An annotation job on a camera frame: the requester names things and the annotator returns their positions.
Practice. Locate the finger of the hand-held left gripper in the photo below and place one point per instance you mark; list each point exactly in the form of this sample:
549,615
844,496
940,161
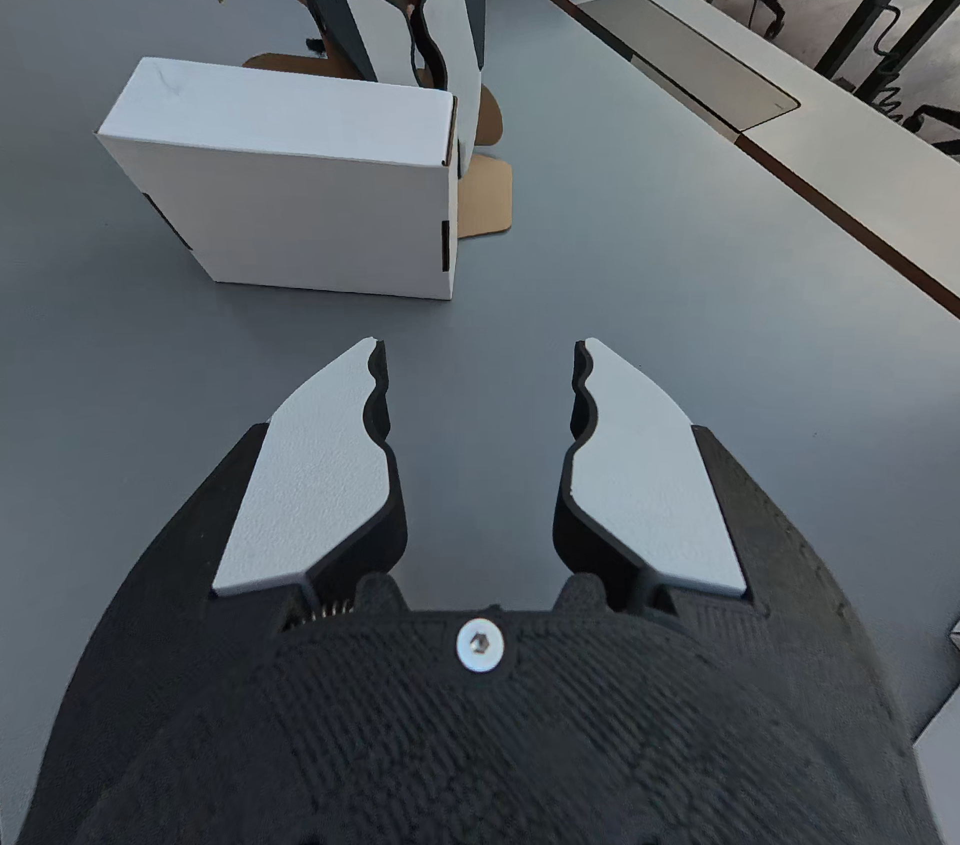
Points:
379,35
454,35

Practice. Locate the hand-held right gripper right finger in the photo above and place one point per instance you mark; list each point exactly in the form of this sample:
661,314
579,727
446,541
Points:
652,485

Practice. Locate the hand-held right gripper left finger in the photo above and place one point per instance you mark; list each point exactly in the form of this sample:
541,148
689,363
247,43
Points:
315,477

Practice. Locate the white cardboard box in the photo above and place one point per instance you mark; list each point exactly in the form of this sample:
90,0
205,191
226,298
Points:
300,185

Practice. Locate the folded white box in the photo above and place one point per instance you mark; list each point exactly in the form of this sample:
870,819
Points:
941,777

